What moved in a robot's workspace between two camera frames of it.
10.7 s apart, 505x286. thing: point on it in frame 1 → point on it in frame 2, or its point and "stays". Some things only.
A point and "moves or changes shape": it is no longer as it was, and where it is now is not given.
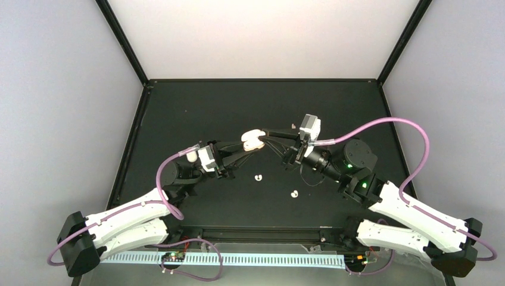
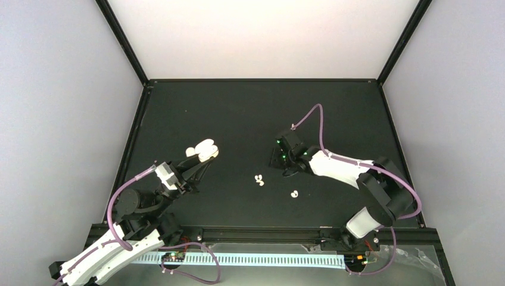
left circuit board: (174, 257) stays
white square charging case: (252, 140) moves or changes shape
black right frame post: (410, 28) stays
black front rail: (266, 234) stays
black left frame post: (119, 34) stays
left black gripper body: (221, 172) → (187, 185)
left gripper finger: (233, 161) → (211, 159)
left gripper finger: (228, 147) → (190, 161)
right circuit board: (355, 260) stays
